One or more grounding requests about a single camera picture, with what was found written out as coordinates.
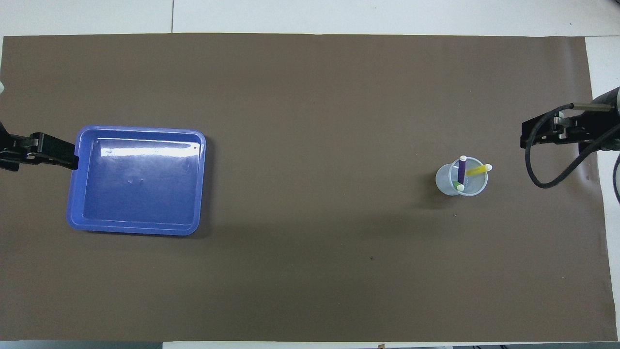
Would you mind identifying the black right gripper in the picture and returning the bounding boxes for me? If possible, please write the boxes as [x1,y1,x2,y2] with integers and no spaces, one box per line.
[521,86,620,152]

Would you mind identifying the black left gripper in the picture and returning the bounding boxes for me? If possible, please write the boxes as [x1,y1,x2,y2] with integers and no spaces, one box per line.
[0,121,79,171]

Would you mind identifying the blue plastic tray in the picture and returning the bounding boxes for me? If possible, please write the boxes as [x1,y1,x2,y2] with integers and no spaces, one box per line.
[66,125,207,237]

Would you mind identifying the translucent mesh pen cup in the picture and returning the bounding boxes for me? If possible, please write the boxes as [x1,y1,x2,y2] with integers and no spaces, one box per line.
[435,156,489,197]

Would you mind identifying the brown table mat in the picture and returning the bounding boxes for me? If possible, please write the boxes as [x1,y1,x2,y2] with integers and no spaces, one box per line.
[0,33,618,342]

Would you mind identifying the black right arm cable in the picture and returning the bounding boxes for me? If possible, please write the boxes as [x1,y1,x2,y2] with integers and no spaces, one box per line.
[526,103,620,189]

